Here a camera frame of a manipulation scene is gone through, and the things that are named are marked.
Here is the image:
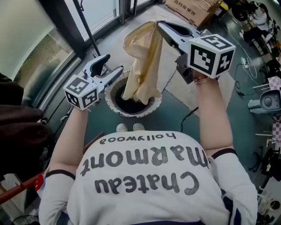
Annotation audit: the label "white power strip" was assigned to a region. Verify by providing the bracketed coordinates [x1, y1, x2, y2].
[240, 56, 250, 69]

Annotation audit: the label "person's white shoe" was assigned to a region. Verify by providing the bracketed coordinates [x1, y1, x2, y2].
[115, 123, 129, 133]
[133, 122, 146, 132]

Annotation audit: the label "beige floor mat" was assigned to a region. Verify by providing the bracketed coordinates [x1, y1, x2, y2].
[96, 4, 236, 112]

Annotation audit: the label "person's left forearm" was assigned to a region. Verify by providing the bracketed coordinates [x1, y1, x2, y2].
[50, 105, 89, 175]

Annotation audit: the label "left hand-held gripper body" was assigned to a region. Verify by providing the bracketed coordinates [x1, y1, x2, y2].
[63, 70, 105, 110]

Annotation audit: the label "brown jacket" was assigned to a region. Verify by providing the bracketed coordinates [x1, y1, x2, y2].
[0, 72, 48, 132]

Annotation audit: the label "red gold bracelet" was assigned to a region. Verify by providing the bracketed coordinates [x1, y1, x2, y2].
[192, 74, 212, 86]

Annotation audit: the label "black office chair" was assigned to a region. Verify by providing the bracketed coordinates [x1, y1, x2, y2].
[249, 146, 281, 183]

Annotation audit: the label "large printed cardboard box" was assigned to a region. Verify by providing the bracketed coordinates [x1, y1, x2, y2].
[164, 0, 223, 28]

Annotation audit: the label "yellow towel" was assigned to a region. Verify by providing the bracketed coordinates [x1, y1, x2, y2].
[122, 20, 165, 105]

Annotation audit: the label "grey white machine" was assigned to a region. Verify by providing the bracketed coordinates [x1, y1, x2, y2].
[248, 89, 281, 115]

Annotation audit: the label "person's right forearm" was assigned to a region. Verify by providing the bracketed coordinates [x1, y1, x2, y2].
[194, 77, 235, 152]

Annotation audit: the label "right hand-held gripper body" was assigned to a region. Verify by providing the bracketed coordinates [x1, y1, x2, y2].
[175, 33, 237, 86]

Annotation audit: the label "black metal garment rail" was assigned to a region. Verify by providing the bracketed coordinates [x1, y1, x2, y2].
[72, 0, 104, 61]

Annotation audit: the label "white blue red-trimmed clothes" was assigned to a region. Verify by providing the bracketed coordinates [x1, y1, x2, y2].
[32, 173, 48, 195]

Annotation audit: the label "white woven laundry basket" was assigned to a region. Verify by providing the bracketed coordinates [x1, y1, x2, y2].
[104, 70, 163, 119]

